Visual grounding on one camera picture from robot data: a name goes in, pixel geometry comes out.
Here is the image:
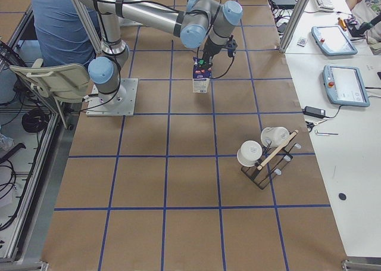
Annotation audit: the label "white cup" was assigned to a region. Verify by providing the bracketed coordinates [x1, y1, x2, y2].
[261, 127, 289, 148]
[237, 140, 263, 167]

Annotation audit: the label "white cup front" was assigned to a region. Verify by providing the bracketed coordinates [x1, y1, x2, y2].
[237, 140, 263, 167]

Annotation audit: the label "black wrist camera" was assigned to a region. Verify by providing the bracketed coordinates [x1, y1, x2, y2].
[226, 38, 238, 58]

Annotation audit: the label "silver allen key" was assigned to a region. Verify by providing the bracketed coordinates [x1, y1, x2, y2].
[315, 130, 339, 136]

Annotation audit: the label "black power adapter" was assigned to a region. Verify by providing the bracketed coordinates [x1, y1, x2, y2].
[302, 106, 326, 119]

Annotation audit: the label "coiled black cable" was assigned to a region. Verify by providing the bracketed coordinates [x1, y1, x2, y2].
[21, 107, 50, 133]

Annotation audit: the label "small colourful card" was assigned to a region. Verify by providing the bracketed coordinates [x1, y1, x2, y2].
[297, 37, 307, 47]

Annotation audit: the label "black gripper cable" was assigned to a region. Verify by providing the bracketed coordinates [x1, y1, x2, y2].
[210, 35, 236, 80]

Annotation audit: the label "wooden rack handle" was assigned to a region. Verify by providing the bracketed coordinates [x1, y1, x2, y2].
[257, 130, 299, 171]

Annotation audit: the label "aluminium frame post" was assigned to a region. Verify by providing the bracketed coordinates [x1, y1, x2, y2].
[279, 0, 309, 53]

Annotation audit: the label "near teach pendant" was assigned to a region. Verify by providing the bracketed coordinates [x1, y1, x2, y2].
[322, 65, 370, 107]

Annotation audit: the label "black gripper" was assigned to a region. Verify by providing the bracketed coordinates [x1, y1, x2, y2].
[201, 38, 223, 70]

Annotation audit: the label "teach pendant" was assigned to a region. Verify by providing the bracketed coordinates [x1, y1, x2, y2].
[311, 26, 358, 56]
[322, 65, 370, 107]

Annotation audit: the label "black wire cup rack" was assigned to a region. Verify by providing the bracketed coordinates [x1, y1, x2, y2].
[241, 140, 302, 190]

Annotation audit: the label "white cup rear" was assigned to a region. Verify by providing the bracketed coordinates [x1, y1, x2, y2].
[261, 127, 289, 148]

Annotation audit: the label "person in patterned shirt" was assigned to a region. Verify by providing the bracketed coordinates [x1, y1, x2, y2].
[346, 0, 380, 23]

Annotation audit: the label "person in blue shirt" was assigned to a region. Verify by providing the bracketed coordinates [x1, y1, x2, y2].
[31, 0, 96, 67]

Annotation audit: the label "white blue milk carton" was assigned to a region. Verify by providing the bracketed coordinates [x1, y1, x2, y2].
[192, 57, 212, 94]

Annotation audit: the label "beige plastic chair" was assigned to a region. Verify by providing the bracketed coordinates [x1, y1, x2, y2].
[10, 58, 90, 130]

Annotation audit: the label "far teach pendant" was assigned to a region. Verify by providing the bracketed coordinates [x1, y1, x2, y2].
[311, 26, 358, 56]

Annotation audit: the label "small scissors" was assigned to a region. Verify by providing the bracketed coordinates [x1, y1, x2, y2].
[305, 120, 326, 133]

